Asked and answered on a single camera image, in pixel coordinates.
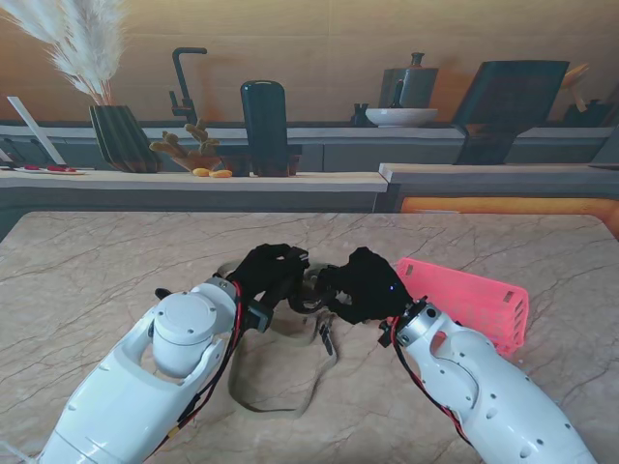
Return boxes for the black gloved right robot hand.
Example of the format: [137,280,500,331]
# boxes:
[316,246,415,326]

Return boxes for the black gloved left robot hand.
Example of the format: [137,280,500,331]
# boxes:
[226,244,310,311]

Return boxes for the beige woven belt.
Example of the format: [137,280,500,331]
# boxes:
[215,258,342,421]

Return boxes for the pink plastic mesh basket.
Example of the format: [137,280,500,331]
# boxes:
[395,257,529,358]

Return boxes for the tall dark cylindrical canister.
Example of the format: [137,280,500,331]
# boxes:
[240,80,291,178]

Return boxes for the light wood counter top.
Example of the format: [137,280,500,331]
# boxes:
[0,168,390,195]

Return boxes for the grey stone counter top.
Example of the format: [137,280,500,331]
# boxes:
[378,162,619,186]

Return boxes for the white ceramic bowl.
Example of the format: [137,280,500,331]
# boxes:
[365,107,440,129]

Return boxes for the dark ribbed vase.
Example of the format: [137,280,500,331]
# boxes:
[88,104,163,174]

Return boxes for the black kitchen faucet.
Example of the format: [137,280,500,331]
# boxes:
[168,46,208,128]

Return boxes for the grey pot with lid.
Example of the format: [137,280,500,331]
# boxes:
[378,51,440,109]

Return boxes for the dark range hood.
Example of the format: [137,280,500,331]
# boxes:
[452,60,571,166]

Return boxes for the plate with red food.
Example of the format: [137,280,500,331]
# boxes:
[14,164,87,176]

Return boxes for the white leaning board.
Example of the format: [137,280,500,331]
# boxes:
[6,96,66,165]

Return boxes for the dark utensil holder with spoons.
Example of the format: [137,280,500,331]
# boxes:
[560,62,613,128]

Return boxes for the white pampas grass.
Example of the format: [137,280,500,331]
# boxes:
[0,0,128,106]

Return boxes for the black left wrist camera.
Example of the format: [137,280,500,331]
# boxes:
[246,299,276,335]

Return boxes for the red black right arm cable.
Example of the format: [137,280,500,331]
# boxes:
[389,316,473,444]

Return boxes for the red black arm cable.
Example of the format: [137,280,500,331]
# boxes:
[144,279,244,458]
[389,316,473,444]

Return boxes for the red black left arm cable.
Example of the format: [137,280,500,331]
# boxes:
[144,279,244,458]

